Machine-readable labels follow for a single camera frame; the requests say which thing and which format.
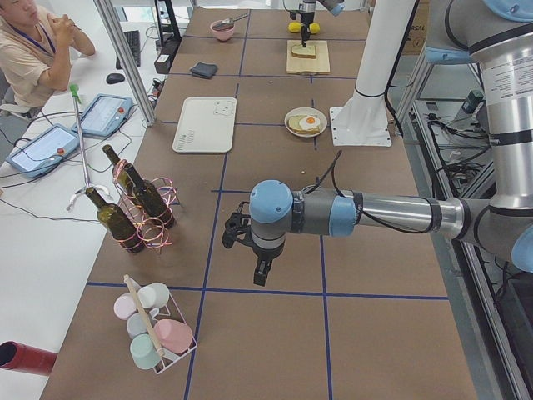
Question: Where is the white cup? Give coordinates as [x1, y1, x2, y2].
[137, 282, 170, 308]

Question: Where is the reacher grabber tool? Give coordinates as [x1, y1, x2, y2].
[66, 83, 112, 212]

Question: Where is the grey folded cloth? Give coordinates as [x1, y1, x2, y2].
[190, 62, 218, 79]

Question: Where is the copper wire bottle rack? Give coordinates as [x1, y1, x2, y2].
[114, 177, 177, 252]

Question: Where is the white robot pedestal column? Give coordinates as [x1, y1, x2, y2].
[353, 0, 420, 99]

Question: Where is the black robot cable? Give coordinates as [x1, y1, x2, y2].
[301, 149, 434, 234]

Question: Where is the black computer mouse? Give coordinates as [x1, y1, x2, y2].
[106, 72, 125, 85]

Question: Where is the red tube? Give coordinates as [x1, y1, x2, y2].
[1, 341, 57, 376]

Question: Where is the wooden rack handle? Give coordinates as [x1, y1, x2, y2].
[123, 274, 164, 358]

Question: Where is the blue teach pendant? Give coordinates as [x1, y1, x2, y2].
[7, 124, 79, 178]
[80, 93, 133, 138]

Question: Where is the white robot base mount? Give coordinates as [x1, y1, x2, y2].
[329, 106, 392, 148]

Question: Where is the pink cup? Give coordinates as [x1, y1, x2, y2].
[154, 319, 193, 354]

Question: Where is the black keyboard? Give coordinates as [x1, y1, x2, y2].
[123, 30, 142, 67]

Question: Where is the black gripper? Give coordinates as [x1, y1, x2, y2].
[222, 201, 273, 286]
[290, 12, 314, 47]

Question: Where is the wooden cutting board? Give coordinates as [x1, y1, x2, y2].
[286, 40, 331, 75]

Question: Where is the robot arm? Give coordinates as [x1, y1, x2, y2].
[283, 0, 345, 48]
[222, 1, 532, 285]

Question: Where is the fried egg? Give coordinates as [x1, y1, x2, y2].
[299, 115, 321, 130]

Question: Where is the grey cup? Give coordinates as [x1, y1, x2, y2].
[126, 312, 147, 339]

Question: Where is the yellow lemon toy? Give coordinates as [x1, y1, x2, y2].
[287, 22, 321, 34]

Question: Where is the pink bowl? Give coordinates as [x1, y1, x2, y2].
[210, 19, 235, 42]

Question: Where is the cream bear serving tray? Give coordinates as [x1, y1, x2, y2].
[172, 97, 237, 153]

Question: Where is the bread slice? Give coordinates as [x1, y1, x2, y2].
[291, 44, 316, 59]
[288, 115, 321, 134]

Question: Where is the metal scoop in bowl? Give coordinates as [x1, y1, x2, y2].
[212, 13, 248, 30]

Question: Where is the white round plate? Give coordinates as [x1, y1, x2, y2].
[284, 107, 327, 138]

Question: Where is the dark green wine bottle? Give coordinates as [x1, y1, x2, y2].
[85, 187, 145, 253]

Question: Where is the white wire cup rack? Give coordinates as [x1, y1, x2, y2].
[113, 276, 197, 374]

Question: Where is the lilac cup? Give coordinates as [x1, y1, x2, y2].
[113, 293, 137, 321]

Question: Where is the mint green cup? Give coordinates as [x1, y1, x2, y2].
[130, 333, 161, 370]

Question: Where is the seated person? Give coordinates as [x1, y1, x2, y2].
[1, 1, 96, 108]

